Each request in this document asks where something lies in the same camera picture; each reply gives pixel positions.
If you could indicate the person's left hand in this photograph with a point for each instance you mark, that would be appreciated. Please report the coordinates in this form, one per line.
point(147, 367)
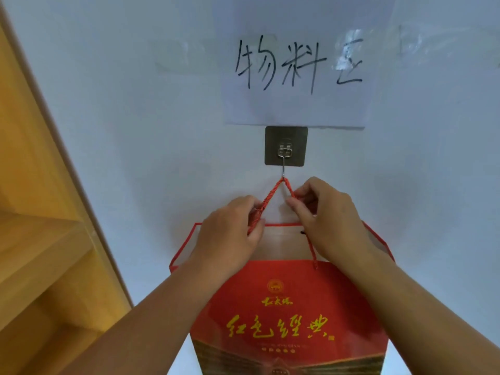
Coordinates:
point(222, 242)

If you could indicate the person's right hand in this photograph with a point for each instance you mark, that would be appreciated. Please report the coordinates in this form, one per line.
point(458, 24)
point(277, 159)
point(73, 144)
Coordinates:
point(336, 222)

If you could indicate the person's right thumb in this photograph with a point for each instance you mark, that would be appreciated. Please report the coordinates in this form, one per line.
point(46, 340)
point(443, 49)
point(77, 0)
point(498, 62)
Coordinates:
point(300, 212)

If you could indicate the person's left thumb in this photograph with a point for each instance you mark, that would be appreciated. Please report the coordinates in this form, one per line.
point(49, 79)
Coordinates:
point(257, 232)

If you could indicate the red paper gift bag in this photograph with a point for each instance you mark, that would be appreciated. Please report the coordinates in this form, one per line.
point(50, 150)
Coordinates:
point(289, 308)

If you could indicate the person's right forearm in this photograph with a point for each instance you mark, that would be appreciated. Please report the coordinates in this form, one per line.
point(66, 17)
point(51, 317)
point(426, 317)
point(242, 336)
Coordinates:
point(422, 312)

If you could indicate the person's left forearm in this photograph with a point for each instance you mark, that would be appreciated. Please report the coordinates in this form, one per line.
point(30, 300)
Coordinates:
point(156, 324)

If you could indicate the white handwritten paper sign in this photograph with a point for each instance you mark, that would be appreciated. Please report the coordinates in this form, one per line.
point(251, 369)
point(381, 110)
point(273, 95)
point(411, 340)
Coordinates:
point(297, 101)

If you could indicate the clear tape strip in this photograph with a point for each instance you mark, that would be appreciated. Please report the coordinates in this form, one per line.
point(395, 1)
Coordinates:
point(349, 48)

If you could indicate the wooden shelf unit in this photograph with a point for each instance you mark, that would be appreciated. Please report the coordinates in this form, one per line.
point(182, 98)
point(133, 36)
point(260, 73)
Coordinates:
point(43, 249)

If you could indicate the adhesive metal wall hook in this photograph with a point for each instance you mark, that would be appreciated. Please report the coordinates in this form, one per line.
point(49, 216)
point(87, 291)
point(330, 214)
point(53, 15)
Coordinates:
point(286, 146)

